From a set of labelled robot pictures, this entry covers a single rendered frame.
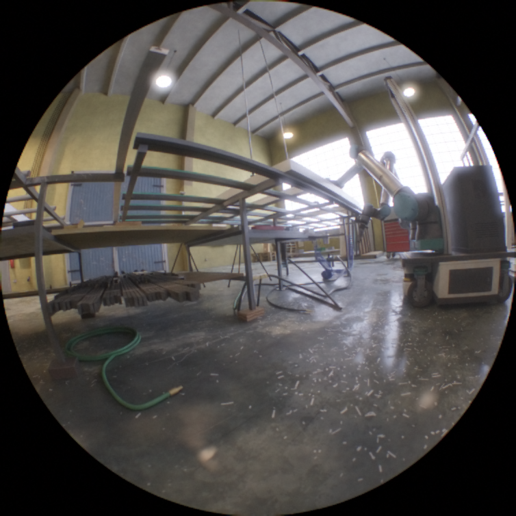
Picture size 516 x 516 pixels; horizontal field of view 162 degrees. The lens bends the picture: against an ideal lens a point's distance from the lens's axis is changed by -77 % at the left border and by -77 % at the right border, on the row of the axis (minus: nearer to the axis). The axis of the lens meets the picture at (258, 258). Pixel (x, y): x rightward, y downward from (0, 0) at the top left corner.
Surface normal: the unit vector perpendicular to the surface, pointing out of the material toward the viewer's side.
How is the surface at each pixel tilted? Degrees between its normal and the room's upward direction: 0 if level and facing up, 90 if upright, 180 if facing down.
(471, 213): 90
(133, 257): 90
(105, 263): 90
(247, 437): 0
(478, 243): 90
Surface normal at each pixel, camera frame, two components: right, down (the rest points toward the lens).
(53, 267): 0.69, -0.04
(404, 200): -0.97, 0.17
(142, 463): -0.09, -1.00
